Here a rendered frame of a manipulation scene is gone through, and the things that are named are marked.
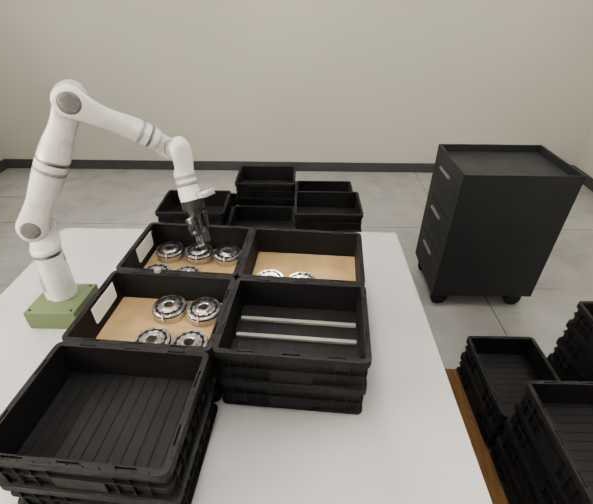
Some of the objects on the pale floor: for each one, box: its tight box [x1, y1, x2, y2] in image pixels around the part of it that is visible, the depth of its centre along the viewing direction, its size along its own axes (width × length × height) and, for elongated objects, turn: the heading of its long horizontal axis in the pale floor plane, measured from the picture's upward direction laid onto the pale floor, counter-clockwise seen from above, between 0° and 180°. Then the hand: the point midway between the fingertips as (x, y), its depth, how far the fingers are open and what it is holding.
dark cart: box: [415, 144, 586, 305], centre depth 236 cm, size 62×45×90 cm
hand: (203, 239), depth 134 cm, fingers open, 5 cm apart
